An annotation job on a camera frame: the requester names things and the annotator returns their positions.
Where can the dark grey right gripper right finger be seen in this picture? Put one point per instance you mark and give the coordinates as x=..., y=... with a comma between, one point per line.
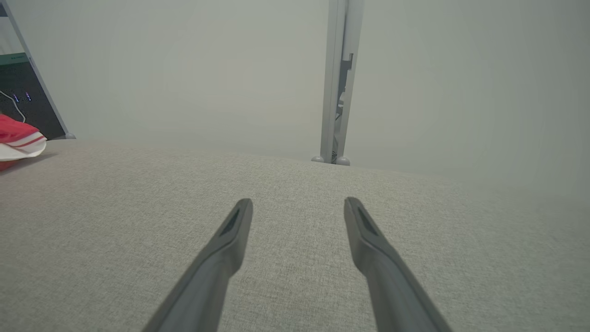
x=392, y=295

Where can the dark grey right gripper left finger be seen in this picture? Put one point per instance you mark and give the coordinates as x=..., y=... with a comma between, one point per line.
x=216, y=276

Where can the red jersey with white cuffs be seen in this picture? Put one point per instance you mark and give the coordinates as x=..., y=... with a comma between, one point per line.
x=14, y=131

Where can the grey partition leg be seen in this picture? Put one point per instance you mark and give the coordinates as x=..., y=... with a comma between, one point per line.
x=70, y=136

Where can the black device with blue lights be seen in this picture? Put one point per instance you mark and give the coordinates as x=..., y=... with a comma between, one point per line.
x=34, y=115

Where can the grey partition post with feet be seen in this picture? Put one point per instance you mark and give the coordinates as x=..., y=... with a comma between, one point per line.
x=334, y=92

